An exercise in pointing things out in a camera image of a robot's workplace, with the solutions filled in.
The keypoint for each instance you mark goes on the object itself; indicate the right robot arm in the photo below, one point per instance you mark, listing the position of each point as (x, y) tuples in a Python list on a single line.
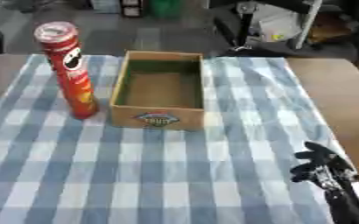
[(348, 204)]

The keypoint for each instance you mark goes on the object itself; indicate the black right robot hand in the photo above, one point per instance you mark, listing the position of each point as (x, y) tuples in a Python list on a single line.
[(324, 167)]

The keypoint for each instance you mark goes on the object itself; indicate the red cylindrical snack can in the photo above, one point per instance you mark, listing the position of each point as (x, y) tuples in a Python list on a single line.
[(71, 70)]

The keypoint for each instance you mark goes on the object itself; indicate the green bin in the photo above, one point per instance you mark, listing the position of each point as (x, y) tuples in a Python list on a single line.
[(163, 8)]

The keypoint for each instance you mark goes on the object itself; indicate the tan cardboard box green inside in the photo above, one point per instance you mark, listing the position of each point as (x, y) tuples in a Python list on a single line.
[(158, 90)]

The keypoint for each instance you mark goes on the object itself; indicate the black tripod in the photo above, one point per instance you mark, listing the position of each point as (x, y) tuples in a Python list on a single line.
[(244, 26)]

